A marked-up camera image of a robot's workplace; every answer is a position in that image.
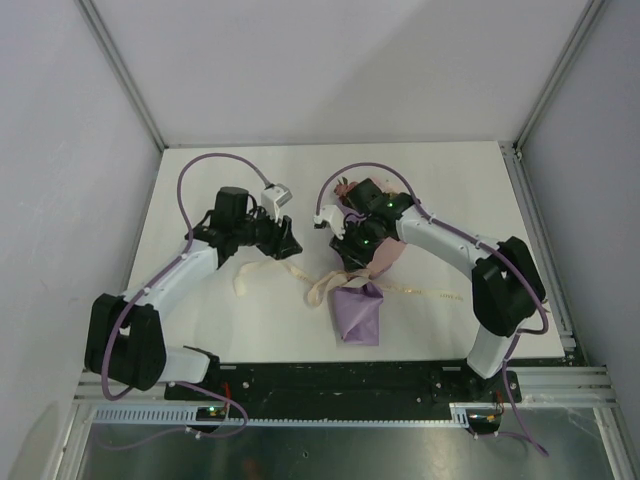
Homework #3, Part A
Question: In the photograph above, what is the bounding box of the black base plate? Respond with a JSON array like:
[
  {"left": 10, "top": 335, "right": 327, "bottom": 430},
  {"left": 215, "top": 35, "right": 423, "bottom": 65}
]
[{"left": 164, "top": 360, "right": 522, "bottom": 422}]

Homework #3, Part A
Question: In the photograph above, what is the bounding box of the pink wrapping paper sheet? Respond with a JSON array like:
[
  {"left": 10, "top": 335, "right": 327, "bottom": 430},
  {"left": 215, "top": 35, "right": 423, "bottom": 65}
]
[{"left": 332, "top": 189, "right": 406, "bottom": 347}]

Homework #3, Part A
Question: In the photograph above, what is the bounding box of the dark pink rose stem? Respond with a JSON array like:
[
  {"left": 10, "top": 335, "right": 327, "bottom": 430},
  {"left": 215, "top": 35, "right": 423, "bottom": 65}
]
[{"left": 333, "top": 177, "right": 358, "bottom": 202}]

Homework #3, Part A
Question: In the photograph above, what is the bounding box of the purple cable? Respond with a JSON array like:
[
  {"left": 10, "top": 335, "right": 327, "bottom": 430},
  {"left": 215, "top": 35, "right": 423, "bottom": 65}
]
[
  {"left": 315, "top": 162, "right": 551, "bottom": 458},
  {"left": 94, "top": 152, "right": 274, "bottom": 451}
]

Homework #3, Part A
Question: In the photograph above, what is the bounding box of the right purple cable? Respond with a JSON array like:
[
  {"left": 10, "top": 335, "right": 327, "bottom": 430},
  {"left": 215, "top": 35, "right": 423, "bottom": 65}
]
[{"left": 315, "top": 162, "right": 551, "bottom": 458}]

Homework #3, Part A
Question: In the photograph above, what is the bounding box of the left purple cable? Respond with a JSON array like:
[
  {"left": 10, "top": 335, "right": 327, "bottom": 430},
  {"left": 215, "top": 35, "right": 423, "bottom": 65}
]
[{"left": 94, "top": 152, "right": 274, "bottom": 451}]

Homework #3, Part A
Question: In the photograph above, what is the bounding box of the aluminium frame rail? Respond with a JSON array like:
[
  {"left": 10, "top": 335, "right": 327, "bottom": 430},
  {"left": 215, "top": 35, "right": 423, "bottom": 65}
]
[{"left": 513, "top": 367, "right": 618, "bottom": 408}]

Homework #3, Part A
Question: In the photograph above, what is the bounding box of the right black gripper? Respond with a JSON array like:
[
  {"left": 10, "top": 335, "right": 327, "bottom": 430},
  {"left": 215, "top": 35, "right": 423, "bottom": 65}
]
[{"left": 330, "top": 218, "right": 387, "bottom": 274}]

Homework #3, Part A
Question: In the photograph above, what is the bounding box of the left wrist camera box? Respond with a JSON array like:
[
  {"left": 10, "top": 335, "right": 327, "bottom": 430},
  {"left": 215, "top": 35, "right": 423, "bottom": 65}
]
[{"left": 260, "top": 184, "right": 293, "bottom": 223}]

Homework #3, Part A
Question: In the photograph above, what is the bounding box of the white cable duct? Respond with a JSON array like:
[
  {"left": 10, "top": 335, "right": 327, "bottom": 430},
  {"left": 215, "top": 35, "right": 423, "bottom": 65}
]
[{"left": 94, "top": 404, "right": 469, "bottom": 428}]

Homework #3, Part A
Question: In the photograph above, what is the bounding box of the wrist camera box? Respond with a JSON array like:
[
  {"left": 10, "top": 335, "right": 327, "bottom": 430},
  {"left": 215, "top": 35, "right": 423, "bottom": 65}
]
[
  {"left": 313, "top": 205, "right": 346, "bottom": 240},
  {"left": 260, "top": 184, "right": 293, "bottom": 223}
]

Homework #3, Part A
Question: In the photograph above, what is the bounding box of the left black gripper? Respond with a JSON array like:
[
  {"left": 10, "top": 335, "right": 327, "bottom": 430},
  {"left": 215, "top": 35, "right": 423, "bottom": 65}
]
[{"left": 233, "top": 203, "right": 301, "bottom": 260}]

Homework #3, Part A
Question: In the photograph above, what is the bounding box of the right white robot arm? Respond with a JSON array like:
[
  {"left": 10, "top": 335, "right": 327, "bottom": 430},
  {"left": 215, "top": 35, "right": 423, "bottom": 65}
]
[{"left": 314, "top": 179, "right": 549, "bottom": 401}]

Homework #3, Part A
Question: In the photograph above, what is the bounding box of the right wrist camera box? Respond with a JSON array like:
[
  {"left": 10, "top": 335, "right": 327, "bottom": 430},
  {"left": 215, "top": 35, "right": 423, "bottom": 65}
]
[{"left": 313, "top": 205, "right": 346, "bottom": 240}]

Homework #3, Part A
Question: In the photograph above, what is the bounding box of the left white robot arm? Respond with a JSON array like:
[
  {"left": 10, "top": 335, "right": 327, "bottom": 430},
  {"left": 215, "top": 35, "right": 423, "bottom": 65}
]
[{"left": 84, "top": 184, "right": 302, "bottom": 400}]

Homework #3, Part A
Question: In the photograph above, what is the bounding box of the cream ribbon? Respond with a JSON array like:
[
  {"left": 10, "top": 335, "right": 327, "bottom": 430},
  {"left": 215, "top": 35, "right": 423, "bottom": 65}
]
[{"left": 233, "top": 260, "right": 464, "bottom": 308}]

